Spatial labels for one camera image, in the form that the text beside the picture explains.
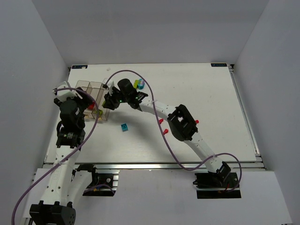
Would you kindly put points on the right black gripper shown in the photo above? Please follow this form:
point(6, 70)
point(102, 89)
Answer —
point(110, 101)

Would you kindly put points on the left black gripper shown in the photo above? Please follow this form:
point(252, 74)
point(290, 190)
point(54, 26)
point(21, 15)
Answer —
point(85, 101)

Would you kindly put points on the small blue lego brick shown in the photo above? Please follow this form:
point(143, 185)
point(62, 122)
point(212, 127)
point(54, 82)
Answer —
point(124, 127)

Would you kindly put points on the blue frog lego piece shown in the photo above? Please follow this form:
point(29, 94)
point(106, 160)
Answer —
point(140, 84)

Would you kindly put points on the long green lego brick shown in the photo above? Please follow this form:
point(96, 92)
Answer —
point(136, 84)

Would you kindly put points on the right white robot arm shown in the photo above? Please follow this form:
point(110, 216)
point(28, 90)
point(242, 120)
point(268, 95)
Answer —
point(181, 123)

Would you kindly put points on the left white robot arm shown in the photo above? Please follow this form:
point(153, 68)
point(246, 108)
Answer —
point(65, 186)

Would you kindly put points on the clear three-compartment container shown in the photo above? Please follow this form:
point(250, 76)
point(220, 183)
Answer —
point(96, 90)

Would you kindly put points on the left blue label sticker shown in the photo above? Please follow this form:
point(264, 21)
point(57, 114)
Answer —
point(79, 67)

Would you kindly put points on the blue label sticker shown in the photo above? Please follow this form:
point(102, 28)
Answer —
point(79, 67)
point(218, 64)

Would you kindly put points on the right blue label sticker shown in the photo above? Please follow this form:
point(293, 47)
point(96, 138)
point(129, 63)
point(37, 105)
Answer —
point(218, 64)

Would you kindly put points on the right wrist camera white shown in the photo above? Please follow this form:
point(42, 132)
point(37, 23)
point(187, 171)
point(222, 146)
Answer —
point(107, 84)

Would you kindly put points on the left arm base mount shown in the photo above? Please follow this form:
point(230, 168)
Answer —
point(101, 182)

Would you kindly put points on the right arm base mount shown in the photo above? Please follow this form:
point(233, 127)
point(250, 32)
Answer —
point(208, 187)

